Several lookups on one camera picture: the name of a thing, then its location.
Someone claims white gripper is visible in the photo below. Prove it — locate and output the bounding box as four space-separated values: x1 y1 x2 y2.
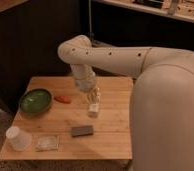
74 75 101 103

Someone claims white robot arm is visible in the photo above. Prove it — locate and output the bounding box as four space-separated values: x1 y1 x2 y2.
58 35 194 171

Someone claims small white bottle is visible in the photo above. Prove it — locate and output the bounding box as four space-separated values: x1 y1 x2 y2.
88 103 99 117

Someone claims small orange carrot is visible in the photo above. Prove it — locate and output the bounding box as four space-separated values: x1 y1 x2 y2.
54 96 71 104

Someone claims dark grey sponge block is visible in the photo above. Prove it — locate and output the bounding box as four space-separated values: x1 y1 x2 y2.
71 125 94 137

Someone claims wooden table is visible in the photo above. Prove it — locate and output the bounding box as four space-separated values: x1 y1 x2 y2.
0 77 133 160

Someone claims green bowl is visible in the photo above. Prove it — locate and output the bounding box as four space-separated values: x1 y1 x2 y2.
19 88 52 115

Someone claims vertical metal pole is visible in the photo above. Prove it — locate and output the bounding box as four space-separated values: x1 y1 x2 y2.
88 0 94 39

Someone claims clear plastic packet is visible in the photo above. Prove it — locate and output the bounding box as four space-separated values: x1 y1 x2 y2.
36 135 59 151

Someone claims clear plastic cup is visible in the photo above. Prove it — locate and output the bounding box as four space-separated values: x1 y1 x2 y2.
6 126 32 151

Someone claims wooden shelf with items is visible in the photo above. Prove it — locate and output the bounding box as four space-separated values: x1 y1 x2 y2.
95 0 194 23

